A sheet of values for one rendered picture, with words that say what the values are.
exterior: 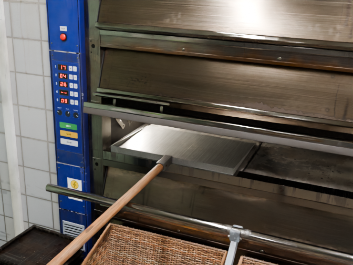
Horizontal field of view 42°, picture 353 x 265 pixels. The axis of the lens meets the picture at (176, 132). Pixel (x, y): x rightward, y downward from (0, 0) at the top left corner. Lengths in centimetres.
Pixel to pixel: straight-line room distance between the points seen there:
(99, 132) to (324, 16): 102
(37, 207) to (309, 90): 142
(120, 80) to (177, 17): 36
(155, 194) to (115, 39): 67
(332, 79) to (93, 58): 93
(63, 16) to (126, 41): 28
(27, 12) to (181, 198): 101
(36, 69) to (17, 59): 11
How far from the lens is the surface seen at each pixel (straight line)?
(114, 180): 209
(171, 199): 199
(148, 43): 183
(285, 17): 166
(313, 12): 165
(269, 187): 182
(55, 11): 199
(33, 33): 211
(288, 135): 158
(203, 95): 176
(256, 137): 160
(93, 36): 194
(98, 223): 147
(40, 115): 219
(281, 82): 170
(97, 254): 210
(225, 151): 205
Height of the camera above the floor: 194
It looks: 20 degrees down
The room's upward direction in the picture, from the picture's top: 2 degrees clockwise
